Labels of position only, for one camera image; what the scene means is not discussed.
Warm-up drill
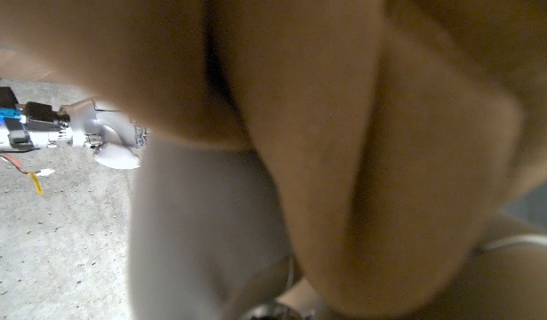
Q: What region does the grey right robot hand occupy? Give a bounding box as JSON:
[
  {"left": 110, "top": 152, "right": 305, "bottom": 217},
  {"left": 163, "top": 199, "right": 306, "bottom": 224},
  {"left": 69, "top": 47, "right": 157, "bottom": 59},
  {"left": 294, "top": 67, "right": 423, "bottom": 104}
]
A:
[{"left": 59, "top": 97, "right": 150, "bottom": 171}]

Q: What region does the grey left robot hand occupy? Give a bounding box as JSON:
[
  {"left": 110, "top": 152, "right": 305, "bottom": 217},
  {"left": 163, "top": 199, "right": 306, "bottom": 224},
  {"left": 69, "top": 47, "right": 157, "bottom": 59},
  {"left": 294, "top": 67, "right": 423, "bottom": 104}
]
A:
[{"left": 127, "top": 137, "right": 303, "bottom": 320}]

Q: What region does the brown fabric jacket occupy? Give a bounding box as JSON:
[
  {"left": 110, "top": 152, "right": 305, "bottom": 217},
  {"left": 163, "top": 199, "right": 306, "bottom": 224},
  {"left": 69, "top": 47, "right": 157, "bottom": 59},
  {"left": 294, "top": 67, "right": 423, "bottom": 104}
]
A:
[{"left": 0, "top": 0, "right": 547, "bottom": 320}]

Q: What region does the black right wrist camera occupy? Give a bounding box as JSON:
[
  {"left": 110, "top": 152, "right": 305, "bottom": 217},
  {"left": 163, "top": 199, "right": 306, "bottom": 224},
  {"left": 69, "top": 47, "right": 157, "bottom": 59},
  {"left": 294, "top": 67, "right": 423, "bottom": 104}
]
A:
[{"left": 23, "top": 100, "right": 72, "bottom": 132}]

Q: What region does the right wrist loose plug wire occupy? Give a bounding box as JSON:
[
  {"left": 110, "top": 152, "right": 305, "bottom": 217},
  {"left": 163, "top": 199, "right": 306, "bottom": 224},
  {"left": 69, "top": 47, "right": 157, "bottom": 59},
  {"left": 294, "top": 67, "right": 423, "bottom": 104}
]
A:
[{"left": 0, "top": 152, "right": 56, "bottom": 196}]

